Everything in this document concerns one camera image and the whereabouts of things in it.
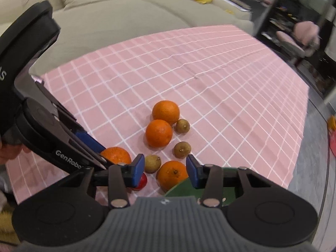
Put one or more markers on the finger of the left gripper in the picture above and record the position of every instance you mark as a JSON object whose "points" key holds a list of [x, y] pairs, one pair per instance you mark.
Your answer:
{"points": [[70, 124]]}

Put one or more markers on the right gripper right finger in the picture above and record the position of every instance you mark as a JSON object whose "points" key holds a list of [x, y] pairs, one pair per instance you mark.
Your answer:
{"points": [[208, 177]]}

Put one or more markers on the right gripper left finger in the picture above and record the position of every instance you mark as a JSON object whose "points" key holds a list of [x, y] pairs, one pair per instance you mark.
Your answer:
{"points": [[118, 178]]}

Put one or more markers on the left hand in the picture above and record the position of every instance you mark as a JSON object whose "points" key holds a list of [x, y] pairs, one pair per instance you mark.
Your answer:
{"points": [[10, 152]]}

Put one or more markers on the red cherry tomato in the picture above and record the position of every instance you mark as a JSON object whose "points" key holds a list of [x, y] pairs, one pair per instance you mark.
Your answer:
{"points": [[142, 183]]}

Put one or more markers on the green bowl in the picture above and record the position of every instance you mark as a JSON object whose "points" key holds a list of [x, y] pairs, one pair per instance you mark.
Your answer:
{"points": [[185, 188]]}

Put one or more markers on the pale longan near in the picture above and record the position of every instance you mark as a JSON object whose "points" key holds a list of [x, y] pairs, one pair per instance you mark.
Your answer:
{"points": [[152, 163]]}

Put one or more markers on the brown longan middle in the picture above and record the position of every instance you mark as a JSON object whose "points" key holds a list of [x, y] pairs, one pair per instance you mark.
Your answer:
{"points": [[182, 150]]}

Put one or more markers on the brown longan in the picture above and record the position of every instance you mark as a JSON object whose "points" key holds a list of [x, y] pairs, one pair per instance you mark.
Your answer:
{"points": [[182, 150], [182, 126]]}

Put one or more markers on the brown longan far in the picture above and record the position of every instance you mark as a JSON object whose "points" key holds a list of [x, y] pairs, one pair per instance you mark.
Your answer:
{"points": [[182, 126]]}

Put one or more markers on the beige sofa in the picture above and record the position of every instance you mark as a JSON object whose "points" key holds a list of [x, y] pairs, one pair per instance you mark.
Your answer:
{"points": [[88, 25]]}

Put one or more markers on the pink chair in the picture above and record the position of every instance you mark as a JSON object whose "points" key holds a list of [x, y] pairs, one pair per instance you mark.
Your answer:
{"points": [[302, 42]]}

